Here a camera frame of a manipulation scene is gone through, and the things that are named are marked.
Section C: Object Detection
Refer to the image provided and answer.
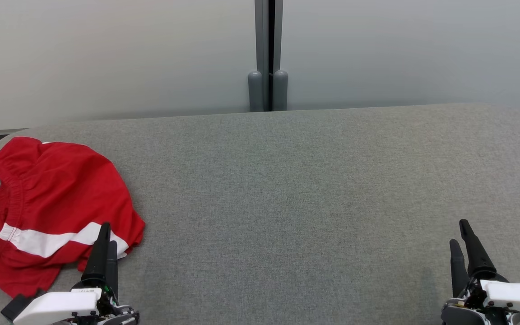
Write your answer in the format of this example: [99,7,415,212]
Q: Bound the grey partition post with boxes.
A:
[248,0,269,112]
[270,0,288,111]

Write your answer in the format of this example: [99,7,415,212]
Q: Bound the red shorts with white stripe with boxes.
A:
[0,136,146,298]

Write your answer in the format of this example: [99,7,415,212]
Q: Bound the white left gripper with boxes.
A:
[13,222,141,325]

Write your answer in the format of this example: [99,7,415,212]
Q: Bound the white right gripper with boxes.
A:
[441,219,520,325]

